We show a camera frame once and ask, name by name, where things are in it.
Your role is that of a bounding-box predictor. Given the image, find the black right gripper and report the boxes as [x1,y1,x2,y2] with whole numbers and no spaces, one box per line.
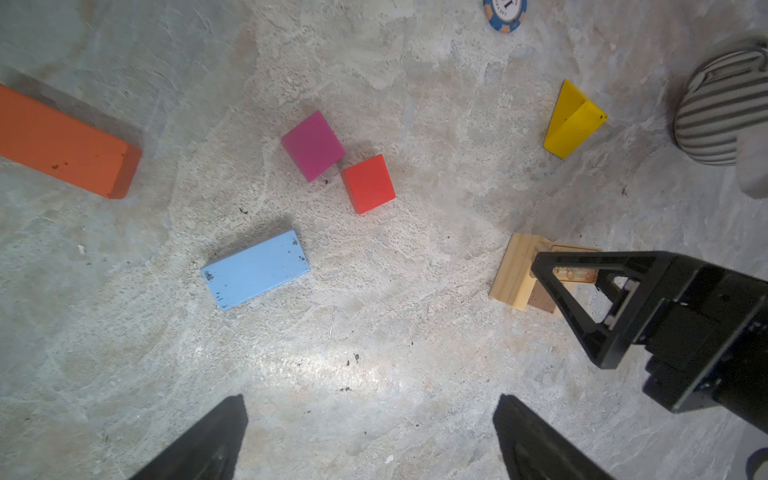
[532,251,767,431]

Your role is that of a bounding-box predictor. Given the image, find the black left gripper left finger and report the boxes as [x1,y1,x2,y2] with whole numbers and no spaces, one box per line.
[132,395,248,479]

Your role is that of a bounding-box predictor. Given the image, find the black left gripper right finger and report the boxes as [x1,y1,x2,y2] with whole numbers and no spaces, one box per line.
[493,394,612,480]

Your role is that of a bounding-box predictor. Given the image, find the dragon picture wooden block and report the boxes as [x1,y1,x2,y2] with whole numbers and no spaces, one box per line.
[550,244,600,284]

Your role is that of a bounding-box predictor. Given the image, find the light blue block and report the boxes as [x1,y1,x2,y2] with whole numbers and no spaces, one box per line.
[201,230,310,311]

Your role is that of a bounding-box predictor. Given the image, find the yellow triangular block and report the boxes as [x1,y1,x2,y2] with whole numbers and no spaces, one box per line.
[543,80,608,159]

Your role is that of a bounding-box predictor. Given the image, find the red cube block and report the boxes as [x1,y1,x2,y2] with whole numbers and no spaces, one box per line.
[341,154,396,215]

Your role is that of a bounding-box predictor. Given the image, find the magenta cube block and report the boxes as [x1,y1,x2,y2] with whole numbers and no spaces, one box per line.
[281,111,346,182]

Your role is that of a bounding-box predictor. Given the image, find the long orange red block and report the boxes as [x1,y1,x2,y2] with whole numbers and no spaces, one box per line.
[1,86,142,200]

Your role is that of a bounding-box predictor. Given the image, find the blue white poker chip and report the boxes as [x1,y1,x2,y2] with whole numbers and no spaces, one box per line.
[483,0,528,33]

